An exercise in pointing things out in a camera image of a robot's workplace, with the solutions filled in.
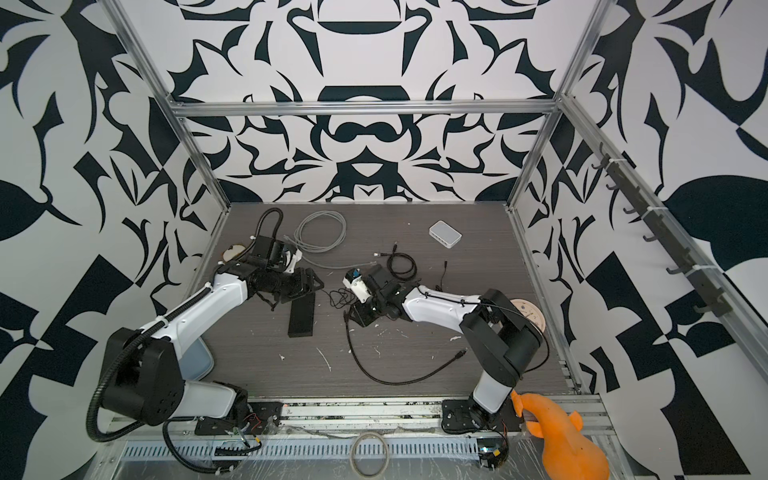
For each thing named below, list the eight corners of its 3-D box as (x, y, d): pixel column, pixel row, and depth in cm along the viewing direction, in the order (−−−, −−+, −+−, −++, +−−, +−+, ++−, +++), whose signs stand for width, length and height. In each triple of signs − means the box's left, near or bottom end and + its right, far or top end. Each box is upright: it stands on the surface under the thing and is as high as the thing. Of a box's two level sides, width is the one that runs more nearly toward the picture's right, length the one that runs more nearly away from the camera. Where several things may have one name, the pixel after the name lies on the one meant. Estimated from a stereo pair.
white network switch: (450, 251, 109) (452, 246, 107) (427, 233, 115) (428, 228, 113) (463, 241, 112) (464, 236, 110) (439, 223, 118) (440, 219, 116)
